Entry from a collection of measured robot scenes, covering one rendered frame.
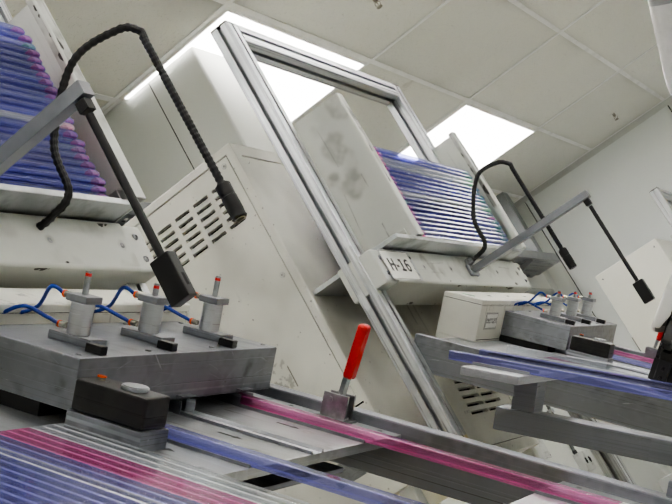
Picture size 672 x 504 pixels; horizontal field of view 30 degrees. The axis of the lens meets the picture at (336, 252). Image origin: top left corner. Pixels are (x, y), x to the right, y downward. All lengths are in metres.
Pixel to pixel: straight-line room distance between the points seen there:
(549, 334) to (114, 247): 1.13
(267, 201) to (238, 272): 0.14
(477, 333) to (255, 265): 0.43
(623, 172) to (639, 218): 0.34
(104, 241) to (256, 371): 0.27
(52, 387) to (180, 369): 0.16
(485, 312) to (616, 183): 6.63
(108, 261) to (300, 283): 0.84
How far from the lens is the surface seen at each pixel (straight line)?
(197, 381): 1.26
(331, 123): 2.38
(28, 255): 1.38
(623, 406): 2.06
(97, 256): 1.47
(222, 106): 4.65
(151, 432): 1.06
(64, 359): 1.11
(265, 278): 2.31
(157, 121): 4.80
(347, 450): 1.23
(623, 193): 8.94
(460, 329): 2.34
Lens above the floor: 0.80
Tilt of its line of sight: 16 degrees up
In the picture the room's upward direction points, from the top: 29 degrees counter-clockwise
